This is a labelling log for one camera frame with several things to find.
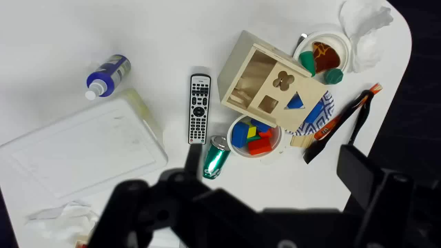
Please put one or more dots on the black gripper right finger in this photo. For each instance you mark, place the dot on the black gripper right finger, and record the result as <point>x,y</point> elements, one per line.
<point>390,207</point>

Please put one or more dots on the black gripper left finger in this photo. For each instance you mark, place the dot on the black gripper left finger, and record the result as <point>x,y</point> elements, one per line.
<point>152,211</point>

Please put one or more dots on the wooden shape sorter box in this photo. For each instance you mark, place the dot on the wooden shape sorter box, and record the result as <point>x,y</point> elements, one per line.
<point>257,73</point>

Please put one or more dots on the green metal can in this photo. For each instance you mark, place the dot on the green metal can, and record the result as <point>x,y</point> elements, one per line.
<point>215,158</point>

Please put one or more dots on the crumpled clear plastic wrap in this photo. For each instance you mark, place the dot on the crumpled clear plastic wrap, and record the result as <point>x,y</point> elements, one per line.
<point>64,215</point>

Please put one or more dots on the black tongs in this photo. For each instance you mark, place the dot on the black tongs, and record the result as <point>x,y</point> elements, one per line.
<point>339,125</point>

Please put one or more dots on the white plastic cutting board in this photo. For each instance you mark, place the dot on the white plastic cutting board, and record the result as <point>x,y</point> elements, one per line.
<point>78,149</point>

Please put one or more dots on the grey remote control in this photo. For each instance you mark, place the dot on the grey remote control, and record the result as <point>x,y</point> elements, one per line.
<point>199,107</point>

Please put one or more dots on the large blue toy block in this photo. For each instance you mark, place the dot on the large blue toy block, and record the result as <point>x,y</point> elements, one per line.
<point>239,134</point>

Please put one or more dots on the yellow toy block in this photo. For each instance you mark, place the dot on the yellow toy block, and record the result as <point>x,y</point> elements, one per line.
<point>253,132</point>

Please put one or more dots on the red toy block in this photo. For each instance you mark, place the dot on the red toy block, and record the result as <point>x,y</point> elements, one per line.
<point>261,145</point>

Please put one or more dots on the small blue toy block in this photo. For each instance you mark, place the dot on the small blue toy block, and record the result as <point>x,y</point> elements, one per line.
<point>260,124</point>

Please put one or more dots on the blue bottle with white cap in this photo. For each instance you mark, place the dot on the blue bottle with white cap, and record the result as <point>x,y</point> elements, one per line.
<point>108,76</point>

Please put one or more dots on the green toy food piece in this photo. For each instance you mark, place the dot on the green toy food piece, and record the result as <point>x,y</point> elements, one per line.
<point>308,62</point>
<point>334,76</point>

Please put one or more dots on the brown red toy food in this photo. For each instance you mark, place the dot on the brown red toy food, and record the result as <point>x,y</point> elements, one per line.
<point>326,55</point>

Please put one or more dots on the white bowl with toys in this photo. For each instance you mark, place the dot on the white bowl with toys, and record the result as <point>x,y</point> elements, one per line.
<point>338,43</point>

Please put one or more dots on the silver spoon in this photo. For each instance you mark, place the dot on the silver spoon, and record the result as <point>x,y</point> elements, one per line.
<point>301,40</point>

